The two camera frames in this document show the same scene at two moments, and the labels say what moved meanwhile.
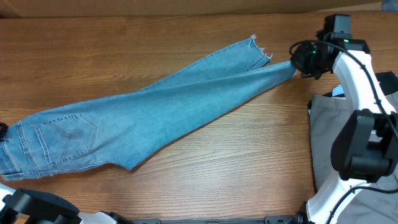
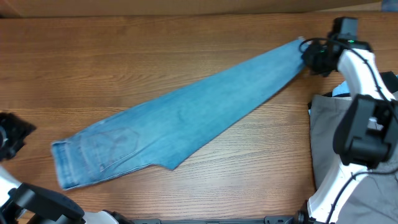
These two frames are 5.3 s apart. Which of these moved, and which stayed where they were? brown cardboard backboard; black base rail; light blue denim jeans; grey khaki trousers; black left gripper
Moved: black left gripper; light blue denim jeans
Stayed: grey khaki trousers; black base rail; brown cardboard backboard
